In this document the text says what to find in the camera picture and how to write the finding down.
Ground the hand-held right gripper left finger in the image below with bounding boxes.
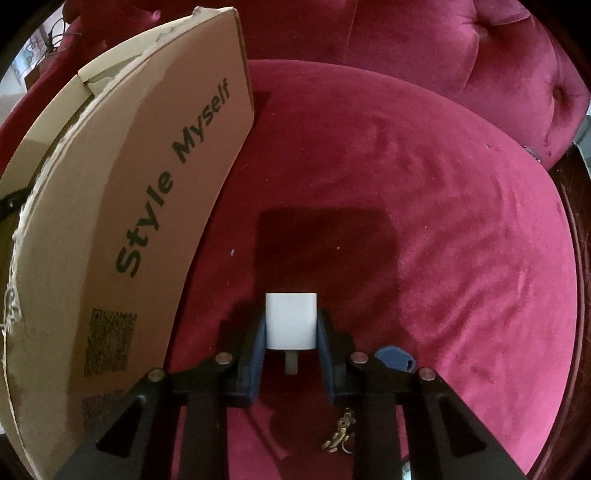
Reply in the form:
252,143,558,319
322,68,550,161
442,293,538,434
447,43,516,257
55,302,269,480

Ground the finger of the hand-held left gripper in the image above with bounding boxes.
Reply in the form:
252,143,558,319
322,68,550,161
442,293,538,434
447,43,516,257
0,187,31,213

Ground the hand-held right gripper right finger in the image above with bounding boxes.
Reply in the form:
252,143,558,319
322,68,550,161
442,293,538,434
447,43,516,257
316,307,529,480

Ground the white charger plug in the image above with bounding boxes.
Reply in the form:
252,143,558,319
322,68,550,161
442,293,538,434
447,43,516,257
264,292,319,374

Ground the brown cardboard box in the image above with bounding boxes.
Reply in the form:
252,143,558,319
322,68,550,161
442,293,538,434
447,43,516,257
0,6,257,480

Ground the cartoon printed curtain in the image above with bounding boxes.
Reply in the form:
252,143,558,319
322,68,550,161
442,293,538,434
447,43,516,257
9,23,51,84

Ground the red velvet tufted armchair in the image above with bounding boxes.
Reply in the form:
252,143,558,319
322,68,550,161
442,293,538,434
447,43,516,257
0,0,591,480

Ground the grey cloth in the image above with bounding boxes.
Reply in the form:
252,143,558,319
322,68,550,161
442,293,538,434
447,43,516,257
573,134,591,181

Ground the metal keychain charm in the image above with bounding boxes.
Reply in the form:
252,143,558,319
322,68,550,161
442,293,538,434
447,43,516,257
322,408,355,454

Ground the black cable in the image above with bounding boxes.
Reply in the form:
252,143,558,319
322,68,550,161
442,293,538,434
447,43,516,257
44,9,79,51

